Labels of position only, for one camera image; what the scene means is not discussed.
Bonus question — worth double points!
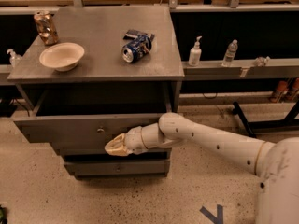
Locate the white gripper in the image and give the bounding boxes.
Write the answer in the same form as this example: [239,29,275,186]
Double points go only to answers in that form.
[105,123,182,157]

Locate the grey top drawer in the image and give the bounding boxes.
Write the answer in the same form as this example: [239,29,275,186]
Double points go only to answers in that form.
[15,82,171,155]

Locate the grey drawer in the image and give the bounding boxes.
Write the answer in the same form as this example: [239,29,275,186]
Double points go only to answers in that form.
[15,82,171,155]
[64,159,170,177]

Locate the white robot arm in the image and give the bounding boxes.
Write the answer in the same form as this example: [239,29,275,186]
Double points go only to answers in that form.
[105,112,299,224]

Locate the grey lower drawer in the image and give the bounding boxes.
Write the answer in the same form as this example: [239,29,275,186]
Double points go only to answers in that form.
[64,159,170,177]

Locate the grey drawer cabinet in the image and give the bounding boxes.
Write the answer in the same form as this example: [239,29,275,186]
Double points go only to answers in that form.
[7,5,185,179]

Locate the blue pepsi can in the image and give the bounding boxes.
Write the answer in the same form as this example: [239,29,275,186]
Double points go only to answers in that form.
[121,35,152,63]

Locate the white bowl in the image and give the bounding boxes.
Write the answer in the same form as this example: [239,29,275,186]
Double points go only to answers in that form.
[39,42,85,72]

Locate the dark snack packet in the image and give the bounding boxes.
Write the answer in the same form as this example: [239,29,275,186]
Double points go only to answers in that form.
[123,29,155,41]

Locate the white pump bottle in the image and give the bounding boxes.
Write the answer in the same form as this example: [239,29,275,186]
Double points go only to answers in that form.
[188,36,202,66]

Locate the blue tape floor marker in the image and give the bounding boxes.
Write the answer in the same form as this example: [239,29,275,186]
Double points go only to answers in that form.
[199,204,224,224]

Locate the clear pump bottle left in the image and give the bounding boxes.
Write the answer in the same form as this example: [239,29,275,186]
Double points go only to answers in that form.
[7,49,21,66]

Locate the crushed orange soda can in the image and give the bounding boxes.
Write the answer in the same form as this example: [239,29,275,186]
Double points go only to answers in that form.
[34,10,59,46]

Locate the crumpled plastic wrapper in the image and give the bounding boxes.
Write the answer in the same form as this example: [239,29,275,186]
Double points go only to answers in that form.
[253,56,270,67]

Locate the orange bottles under shelf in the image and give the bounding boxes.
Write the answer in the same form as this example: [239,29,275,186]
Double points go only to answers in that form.
[269,78,299,103]

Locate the grey ledge shelf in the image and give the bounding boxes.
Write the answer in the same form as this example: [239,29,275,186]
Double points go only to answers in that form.
[182,58,299,81]

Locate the black stand leg frame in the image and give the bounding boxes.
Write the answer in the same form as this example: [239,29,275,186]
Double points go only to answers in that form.
[232,99,299,138]

